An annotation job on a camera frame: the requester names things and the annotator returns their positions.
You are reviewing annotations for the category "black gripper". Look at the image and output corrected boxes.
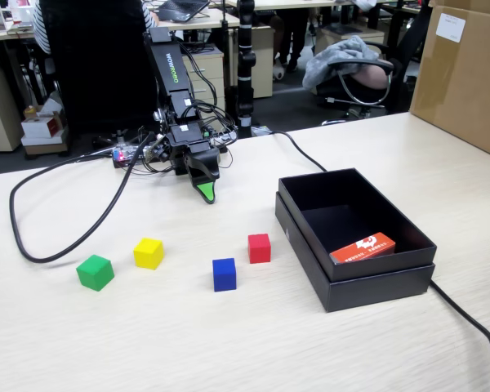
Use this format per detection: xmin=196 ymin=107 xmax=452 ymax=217
xmin=163 ymin=121 xmax=221 ymax=205

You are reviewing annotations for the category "red cube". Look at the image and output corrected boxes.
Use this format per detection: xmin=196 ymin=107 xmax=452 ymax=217
xmin=247 ymin=233 xmax=272 ymax=265

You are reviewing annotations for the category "yellow cube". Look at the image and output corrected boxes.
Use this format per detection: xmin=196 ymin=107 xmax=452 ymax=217
xmin=132 ymin=237 xmax=165 ymax=271

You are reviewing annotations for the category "blue cube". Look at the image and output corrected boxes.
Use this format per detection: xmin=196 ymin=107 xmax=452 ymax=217
xmin=212 ymin=257 xmax=238 ymax=293

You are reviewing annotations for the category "green cube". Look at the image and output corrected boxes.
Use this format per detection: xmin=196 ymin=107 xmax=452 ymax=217
xmin=75 ymin=254 xmax=115 ymax=292

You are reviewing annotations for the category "black cardboard box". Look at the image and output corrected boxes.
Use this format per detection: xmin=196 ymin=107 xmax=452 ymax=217
xmin=278 ymin=167 xmax=439 ymax=283

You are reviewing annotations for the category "open cardboard box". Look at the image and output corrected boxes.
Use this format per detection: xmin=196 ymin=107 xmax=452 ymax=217
xmin=20 ymin=97 xmax=70 ymax=157

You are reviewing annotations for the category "orange card box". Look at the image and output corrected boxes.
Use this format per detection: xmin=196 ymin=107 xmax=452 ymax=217
xmin=328 ymin=231 xmax=397 ymax=265

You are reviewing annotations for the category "black open box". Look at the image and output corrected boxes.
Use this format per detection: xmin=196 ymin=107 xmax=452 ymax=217
xmin=274 ymin=191 xmax=436 ymax=314

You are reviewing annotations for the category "large brown cardboard box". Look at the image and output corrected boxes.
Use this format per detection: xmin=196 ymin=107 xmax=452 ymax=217
xmin=408 ymin=0 xmax=490 ymax=163

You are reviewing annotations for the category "robot controller board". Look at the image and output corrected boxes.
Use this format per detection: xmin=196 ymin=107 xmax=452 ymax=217
xmin=110 ymin=138 xmax=156 ymax=169

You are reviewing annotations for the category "beige drawer cabinet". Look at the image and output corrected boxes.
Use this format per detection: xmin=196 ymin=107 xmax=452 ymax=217
xmin=0 ymin=60 xmax=25 ymax=153
xmin=181 ymin=44 xmax=226 ymax=123
xmin=230 ymin=24 xmax=275 ymax=100

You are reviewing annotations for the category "black pole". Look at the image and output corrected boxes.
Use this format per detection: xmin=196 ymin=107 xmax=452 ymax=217
xmin=235 ymin=0 xmax=257 ymax=128

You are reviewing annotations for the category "black office chair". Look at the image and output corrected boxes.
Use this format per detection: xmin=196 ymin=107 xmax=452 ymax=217
xmin=38 ymin=0 xmax=161 ymax=150

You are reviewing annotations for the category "light wooden desk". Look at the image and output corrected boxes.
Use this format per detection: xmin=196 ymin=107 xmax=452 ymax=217
xmin=0 ymin=7 xmax=241 ymax=42

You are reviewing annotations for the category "person in black trousers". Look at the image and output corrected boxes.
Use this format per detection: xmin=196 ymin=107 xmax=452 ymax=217
xmin=269 ymin=7 xmax=311 ymax=82

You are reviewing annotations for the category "black laptop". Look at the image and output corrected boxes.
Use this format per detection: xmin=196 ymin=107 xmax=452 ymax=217
xmin=154 ymin=0 xmax=212 ymax=24

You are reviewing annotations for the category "white red carton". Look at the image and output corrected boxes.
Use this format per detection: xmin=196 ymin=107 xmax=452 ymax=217
xmin=20 ymin=116 xmax=63 ymax=139

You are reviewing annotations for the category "grey cloth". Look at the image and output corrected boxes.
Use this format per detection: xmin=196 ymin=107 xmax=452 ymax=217
xmin=301 ymin=35 xmax=380 ymax=91

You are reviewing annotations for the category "chrome armed office chair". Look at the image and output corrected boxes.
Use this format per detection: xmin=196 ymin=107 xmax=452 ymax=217
xmin=316 ymin=0 xmax=432 ymax=126

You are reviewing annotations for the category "pink seat cushion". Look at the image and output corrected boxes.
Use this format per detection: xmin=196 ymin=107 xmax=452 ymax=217
xmin=353 ymin=64 xmax=393 ymax=90

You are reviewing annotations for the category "person in striped shirt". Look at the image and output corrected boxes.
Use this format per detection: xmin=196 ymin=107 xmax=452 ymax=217
xmin=31 ymin=0 xmax=161 ymax=56

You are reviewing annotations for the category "thick black cable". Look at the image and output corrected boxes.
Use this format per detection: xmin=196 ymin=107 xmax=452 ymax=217
xmin=8 ymin=129 xmax=490 ymax=392

